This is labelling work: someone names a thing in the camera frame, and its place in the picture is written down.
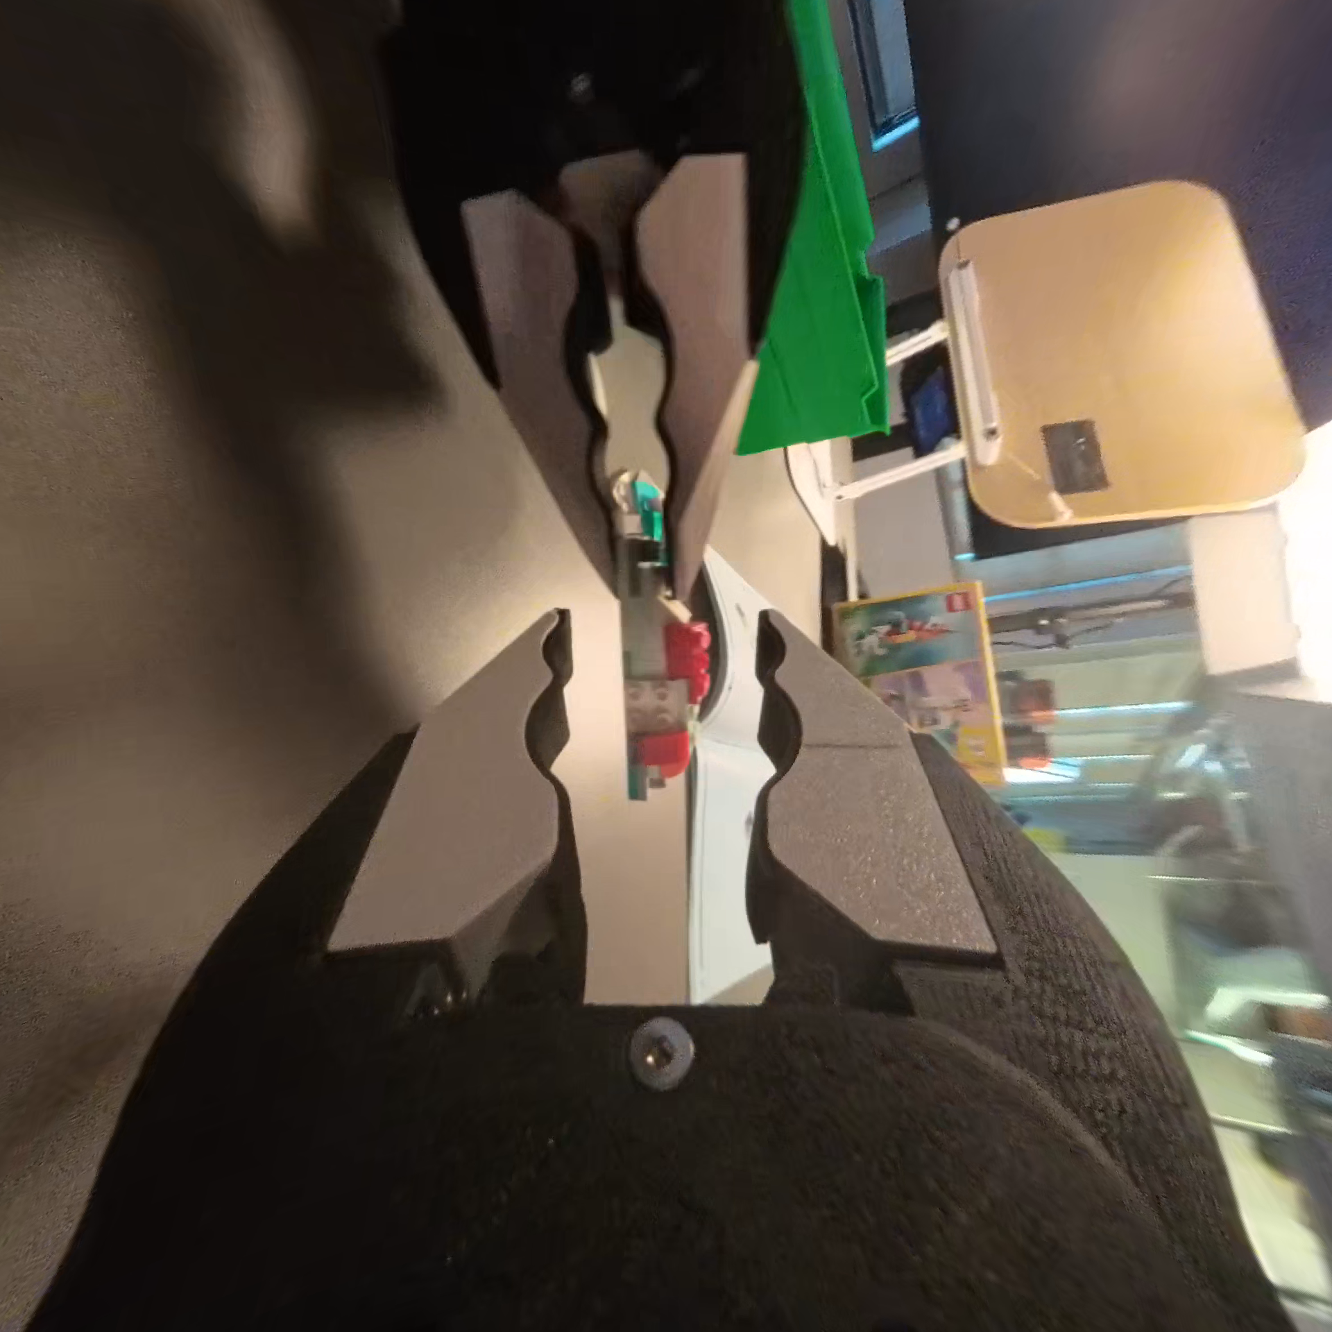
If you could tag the wooden book stand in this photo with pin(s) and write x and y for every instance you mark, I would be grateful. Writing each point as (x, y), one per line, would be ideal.
(1124, 343)

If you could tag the colourful yellow lego box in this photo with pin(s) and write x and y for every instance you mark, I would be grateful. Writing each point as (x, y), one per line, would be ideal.
(915, 667)

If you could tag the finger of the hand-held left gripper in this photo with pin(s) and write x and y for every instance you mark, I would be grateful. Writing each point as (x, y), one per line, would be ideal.
(707, 313)
(520, 313)

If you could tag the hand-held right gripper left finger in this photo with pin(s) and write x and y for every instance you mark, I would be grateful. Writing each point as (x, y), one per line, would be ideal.
(447, 833)

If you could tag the bright white light panel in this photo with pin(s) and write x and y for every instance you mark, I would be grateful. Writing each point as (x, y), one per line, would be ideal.
(1248, 583)

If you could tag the open light blue instruction booklet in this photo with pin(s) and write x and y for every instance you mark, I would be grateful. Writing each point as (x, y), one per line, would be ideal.
(728, 854)

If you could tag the green stacked plastic bins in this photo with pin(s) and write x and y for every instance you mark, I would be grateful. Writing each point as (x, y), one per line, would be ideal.
(821, 313)

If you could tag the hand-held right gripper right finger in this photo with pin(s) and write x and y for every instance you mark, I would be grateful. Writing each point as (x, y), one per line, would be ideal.
(874, 843)

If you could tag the white red green lego model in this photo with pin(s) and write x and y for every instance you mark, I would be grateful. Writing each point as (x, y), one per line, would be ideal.
(655, 687)

